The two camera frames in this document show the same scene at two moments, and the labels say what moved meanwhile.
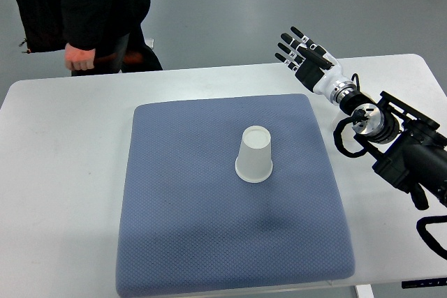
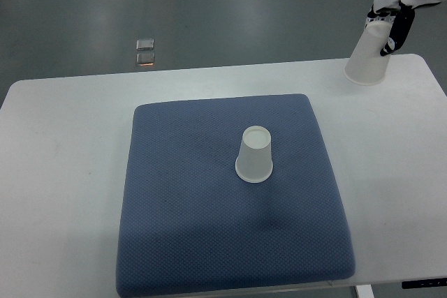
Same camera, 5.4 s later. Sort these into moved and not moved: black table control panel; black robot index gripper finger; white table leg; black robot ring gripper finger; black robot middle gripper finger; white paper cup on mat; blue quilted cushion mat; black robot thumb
Moved: black robot middle gripper finger; black robot ring gripper finger; black robot index gripper finger; black robot thumb
Not moved: black table control panel; blue quilted cushion mat; white paper cup on mat; white table leg
